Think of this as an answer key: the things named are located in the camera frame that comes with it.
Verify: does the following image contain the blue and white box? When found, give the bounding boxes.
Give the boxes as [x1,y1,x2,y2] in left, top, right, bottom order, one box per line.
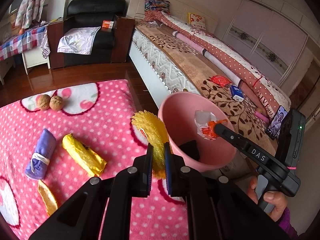
[230,85,245,102]

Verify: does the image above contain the orange and white plastic wrapper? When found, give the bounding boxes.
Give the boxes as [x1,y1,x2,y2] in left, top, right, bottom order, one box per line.
[194,110,228,140]

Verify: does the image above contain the purple cloth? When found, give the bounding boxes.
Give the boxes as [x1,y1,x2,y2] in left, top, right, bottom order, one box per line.
[24,128,57,180]

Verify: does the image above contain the person's right forearm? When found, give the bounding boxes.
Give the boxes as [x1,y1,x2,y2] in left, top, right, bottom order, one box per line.
[277,209,299,240]

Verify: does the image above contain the white floral pillowcase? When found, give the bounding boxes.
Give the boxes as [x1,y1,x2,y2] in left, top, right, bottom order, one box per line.
[57,26,101,55]

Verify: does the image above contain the brown walnut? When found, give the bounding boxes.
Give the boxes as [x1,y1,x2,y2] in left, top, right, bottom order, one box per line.
[37,94,51,110]
[49,95,64,111]

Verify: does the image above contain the red dotted quilt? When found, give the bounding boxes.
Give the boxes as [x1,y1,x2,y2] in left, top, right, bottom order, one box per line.
[144,9,292,120]

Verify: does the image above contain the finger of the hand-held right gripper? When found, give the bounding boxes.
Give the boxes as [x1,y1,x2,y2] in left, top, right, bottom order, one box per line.
[212,122,287,175]

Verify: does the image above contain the pink plastic bucket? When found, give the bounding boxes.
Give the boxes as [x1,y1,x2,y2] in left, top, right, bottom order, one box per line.
[158,92,237,172]

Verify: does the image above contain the white wardrobe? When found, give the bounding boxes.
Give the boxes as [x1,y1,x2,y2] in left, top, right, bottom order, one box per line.
[215,0,320,85]

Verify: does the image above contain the brown leaf pattern blanket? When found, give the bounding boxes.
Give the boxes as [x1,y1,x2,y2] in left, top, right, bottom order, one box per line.
[135,20,278,153]

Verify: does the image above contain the colourful cartoon pillow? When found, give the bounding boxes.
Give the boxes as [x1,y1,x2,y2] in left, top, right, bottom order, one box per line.
[144,0,171,12]

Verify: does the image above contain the pink rolled mat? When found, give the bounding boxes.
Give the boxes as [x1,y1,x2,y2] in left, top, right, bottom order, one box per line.
[160,22,243,88]

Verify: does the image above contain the yellow floral pillow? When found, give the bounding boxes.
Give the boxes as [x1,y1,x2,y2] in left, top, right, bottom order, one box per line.
[187,12,207,30]

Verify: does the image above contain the smartphone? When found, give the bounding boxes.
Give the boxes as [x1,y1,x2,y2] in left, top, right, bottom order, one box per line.
[265,105,288,140]

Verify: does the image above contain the orange peel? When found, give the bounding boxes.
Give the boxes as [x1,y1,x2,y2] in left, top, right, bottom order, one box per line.
[37,179,59,217]

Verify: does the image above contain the person's right hand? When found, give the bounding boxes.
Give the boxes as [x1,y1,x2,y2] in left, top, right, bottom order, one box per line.
[246,175,288,222]

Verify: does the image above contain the white desk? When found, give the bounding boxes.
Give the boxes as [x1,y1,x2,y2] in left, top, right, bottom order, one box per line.
[0,46,50,84]

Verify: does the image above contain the yellow foam fruit net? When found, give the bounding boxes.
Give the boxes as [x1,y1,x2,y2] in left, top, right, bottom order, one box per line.
[132,110,173,180]

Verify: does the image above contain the black foam fruit net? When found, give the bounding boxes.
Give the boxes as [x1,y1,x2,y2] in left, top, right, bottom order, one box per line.
[179,140,200,161]

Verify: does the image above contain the red snack packet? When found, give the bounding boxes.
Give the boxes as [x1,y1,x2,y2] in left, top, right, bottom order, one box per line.
[210,75,232,87]

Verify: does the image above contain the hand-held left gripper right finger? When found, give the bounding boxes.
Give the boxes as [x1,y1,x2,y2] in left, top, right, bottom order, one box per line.
[164,142,280,240]

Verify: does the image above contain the black leather armchair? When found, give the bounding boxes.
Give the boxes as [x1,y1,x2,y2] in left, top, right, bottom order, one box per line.
[47,0,135,69]

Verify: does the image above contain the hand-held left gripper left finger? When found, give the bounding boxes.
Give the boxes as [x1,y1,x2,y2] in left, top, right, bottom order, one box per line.
[29,144,154,240]

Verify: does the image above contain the yellow snack wrapper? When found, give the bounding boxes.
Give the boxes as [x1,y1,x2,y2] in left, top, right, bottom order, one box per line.
[62,134,107,177]

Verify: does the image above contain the white bed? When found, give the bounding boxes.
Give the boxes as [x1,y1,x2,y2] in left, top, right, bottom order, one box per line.
[127,0,293,150]

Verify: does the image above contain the white patterned padded jacket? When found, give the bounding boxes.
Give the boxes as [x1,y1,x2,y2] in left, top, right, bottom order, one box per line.
[15,0,47,28]

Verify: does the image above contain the pink tube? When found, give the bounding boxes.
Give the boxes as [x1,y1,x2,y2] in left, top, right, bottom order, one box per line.
[255,108,270,123]

